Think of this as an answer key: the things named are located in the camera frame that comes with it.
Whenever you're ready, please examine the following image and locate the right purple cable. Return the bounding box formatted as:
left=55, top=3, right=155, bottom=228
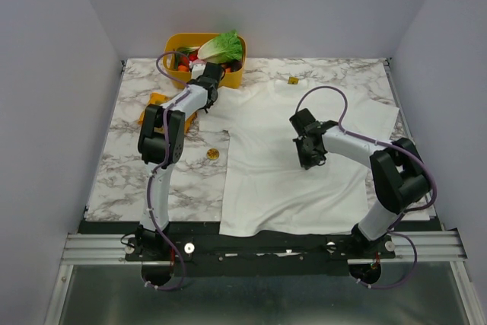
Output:
left=296, top=85, right=438, bottom=290

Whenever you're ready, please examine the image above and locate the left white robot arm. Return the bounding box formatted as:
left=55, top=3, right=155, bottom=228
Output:
left=135, top=62, right=225, bottom=260

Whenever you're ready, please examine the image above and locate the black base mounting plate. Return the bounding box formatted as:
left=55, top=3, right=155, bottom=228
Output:
left=78, top=220, right=444, bottom=277

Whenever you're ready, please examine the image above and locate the aluminium rail frame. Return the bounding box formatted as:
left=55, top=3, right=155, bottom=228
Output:
left=61, top=231, right=467, bottom=266

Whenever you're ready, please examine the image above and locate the yellow plastic basket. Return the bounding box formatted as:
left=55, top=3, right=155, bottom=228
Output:
left=156, top=33, right=247, bottom=89

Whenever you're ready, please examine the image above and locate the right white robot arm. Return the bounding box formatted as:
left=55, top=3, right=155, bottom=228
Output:
left=290, top=108, right=437, bottom=258

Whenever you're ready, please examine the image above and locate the orange snack bag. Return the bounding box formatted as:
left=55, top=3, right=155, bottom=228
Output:
left=138, top=93, right=197, bottom=134

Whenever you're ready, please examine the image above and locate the gold round brooch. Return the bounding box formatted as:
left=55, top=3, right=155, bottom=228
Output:
left=206, top=148, right=220, bottom=161

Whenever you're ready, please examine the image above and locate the red toy pepper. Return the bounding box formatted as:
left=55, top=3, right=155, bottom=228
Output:
left=179, top=53, right=197, bottom=69

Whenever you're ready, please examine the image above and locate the white t-shirt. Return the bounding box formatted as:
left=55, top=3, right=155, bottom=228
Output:
left=199, top=80, right=398, bottom=237

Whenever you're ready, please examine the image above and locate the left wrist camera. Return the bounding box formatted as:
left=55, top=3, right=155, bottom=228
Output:
left=191, top=63, right=205, bottom=80

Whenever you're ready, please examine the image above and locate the green toy cabbage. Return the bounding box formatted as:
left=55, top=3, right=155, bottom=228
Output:
left=197, top=30, right=244, bottom=64

